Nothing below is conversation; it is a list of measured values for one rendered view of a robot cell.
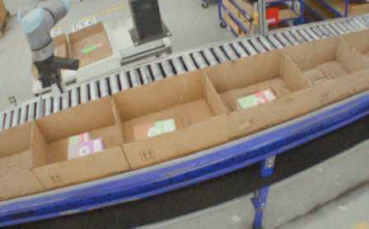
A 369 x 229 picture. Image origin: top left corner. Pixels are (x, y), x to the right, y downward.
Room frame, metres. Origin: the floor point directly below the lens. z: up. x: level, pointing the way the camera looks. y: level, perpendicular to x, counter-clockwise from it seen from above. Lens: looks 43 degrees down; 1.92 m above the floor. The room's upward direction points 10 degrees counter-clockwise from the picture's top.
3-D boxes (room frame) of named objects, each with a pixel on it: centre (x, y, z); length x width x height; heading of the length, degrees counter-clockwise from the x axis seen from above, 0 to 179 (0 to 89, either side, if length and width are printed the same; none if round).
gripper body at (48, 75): (0.93, 0.46, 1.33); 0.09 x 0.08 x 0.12; 101
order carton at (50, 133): (0.89, 0.46, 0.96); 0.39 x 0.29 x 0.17; 99
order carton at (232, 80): (1.01, -0.31, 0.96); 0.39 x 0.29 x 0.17; 99
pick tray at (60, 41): (1.95, 0.90, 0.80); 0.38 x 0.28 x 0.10; 13
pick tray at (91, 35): (1.97, 0.58, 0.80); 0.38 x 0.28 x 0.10; 15
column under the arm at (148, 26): (2.02, 0.15, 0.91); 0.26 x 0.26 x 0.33; 12
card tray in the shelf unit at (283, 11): (2.49, -0.84, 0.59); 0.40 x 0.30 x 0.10; 7
